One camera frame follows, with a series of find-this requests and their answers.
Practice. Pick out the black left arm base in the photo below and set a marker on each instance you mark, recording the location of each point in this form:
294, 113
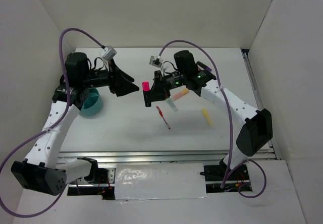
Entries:
97, 175

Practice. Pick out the purple black highlighter marker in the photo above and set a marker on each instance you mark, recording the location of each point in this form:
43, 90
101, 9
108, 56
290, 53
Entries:
202, 66

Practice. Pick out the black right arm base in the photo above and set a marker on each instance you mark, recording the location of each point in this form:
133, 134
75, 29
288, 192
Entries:
214, 172

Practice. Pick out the red pen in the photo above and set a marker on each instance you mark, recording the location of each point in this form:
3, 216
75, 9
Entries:
162, 116

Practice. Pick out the orange pink highlighter marker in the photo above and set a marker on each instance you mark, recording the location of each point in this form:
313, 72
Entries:
180, 94

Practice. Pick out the pink black highlighter marker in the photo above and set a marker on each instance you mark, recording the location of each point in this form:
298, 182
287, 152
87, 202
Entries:
146, 92

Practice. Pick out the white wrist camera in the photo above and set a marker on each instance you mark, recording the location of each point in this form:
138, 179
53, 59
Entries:
108, 53
156, 61

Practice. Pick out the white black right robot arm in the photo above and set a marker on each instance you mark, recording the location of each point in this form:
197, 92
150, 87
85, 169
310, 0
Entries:
254, 125

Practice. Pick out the green highlighter marker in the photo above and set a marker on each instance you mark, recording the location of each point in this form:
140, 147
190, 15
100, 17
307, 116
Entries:
171, 104

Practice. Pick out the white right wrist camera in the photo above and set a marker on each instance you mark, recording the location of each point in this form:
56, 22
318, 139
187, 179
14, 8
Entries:
156, 61

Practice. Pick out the teal round desk organizer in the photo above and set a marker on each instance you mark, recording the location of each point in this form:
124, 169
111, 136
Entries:
92, 104

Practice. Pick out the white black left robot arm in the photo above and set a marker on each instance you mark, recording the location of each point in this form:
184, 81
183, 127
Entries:
39, 171

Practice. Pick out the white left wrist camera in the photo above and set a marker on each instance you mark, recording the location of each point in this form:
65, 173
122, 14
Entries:
108, 53

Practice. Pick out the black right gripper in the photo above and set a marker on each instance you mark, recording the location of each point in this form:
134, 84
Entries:
157, 92

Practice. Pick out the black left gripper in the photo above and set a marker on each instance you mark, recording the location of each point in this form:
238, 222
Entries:
122, 88

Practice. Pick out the yellow highlighter marker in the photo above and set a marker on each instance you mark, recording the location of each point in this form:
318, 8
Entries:
207, 118

